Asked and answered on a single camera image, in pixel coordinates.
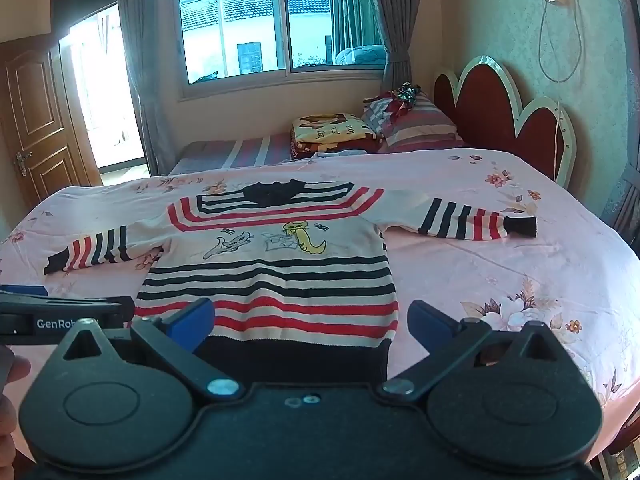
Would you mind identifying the grey hanging cloth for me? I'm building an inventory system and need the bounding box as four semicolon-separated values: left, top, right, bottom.
600;160;640;248

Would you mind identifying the person's left hand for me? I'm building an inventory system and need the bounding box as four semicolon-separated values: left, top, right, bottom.
0;344;32;467

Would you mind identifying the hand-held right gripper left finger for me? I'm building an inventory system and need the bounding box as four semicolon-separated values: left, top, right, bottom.
50;297;243;405

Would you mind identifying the folded printed blanket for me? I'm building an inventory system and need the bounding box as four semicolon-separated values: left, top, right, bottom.
290;112;386;160

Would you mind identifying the sliding glass window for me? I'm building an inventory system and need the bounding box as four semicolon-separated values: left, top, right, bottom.
167;0;388;98

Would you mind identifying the pink floral bedsheet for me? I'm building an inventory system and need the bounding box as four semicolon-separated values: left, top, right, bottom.
0;147;640;466

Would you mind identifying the brown wooden door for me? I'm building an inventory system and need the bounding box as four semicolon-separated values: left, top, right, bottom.
0;35;103;211

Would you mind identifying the red scalloped headboard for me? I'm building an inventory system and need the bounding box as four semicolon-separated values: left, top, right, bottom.
432;55;578;190

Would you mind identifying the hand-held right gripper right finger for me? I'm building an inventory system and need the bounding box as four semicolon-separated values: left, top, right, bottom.
377;300;583;404

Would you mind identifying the striped knit sweater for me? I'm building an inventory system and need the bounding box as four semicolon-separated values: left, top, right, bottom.
44;179;538;386

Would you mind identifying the striped pillow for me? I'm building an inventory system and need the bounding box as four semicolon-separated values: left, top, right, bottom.
362;91;466;153

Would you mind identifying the striped mattress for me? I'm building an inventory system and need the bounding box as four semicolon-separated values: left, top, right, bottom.
167;132;301;177

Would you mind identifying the blue quilt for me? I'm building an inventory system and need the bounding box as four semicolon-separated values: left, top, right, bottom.
334;44;388;66

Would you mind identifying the grey curtain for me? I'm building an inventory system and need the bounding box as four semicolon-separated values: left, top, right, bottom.
362;0;441;92
114;0;176;177

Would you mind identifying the white headboard cable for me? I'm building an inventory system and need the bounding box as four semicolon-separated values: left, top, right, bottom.
551;100;564;177

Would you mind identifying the white wall cable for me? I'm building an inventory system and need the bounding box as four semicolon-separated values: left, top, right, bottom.
537;0;586;84

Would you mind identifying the dark patterned cloth bundle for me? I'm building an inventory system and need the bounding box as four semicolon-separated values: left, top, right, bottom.
385;82;421;111

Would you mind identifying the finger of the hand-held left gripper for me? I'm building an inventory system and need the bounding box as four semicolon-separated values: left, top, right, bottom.
0;284;136;317

